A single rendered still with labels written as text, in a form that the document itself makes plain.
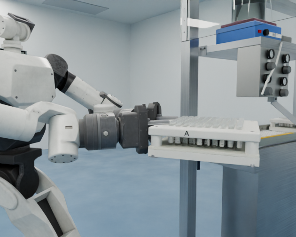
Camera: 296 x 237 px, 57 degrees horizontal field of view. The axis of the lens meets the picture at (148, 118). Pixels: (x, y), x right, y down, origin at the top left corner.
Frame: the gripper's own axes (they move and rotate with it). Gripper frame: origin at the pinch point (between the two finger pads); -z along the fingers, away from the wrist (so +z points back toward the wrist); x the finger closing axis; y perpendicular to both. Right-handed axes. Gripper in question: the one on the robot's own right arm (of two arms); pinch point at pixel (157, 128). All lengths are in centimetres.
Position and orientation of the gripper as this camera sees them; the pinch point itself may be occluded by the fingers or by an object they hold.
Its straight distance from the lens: 69.6
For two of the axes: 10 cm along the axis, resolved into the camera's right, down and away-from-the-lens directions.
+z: -9.7, 0.5, -2.2
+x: 0.3, 10.0, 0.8
